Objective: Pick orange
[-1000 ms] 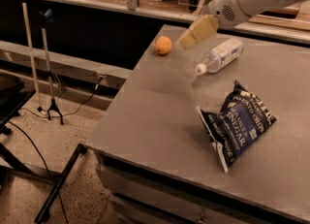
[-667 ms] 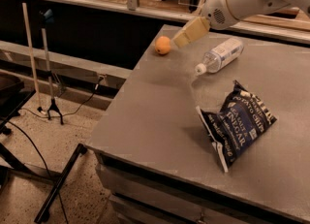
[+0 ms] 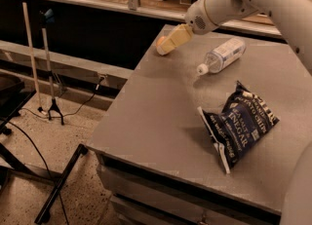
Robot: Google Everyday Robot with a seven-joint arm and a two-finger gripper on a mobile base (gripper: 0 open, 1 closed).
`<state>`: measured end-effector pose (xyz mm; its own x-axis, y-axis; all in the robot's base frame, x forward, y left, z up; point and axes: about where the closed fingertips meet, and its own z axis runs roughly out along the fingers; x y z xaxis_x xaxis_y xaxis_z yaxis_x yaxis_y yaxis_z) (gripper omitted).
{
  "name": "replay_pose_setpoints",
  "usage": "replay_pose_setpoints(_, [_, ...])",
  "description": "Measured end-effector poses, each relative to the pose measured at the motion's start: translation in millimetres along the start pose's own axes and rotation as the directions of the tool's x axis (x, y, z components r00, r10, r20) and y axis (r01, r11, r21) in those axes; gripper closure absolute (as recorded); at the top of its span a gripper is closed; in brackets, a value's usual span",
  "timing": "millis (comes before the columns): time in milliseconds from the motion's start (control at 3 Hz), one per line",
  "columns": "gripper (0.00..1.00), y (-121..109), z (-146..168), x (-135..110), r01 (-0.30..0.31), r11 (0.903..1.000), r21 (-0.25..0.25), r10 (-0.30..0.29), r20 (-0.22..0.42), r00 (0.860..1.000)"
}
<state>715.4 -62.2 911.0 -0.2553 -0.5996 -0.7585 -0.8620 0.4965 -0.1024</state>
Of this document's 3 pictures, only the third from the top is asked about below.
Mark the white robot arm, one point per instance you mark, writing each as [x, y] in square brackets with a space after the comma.
[293, 18]

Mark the clear plastic water bottle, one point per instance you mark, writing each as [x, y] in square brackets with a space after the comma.
[222, 56]

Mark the grey table drawer unit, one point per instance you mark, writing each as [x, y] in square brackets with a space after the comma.
[143, 197]

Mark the orange fruit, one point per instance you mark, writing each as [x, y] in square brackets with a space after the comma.
[160, 41]

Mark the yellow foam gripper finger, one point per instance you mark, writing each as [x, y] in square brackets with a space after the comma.
[180, 35]

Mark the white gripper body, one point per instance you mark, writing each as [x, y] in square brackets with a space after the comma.
[197, 18]

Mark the low grey bench ledge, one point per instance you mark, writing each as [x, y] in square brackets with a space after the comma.
[72, 72]

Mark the blue potato chips bag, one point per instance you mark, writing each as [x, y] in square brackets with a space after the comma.
[244, 120]

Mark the white pole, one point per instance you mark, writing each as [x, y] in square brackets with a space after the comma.
[32, 58]

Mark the tripod stand with blue top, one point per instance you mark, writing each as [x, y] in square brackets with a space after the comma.
[46, 18]

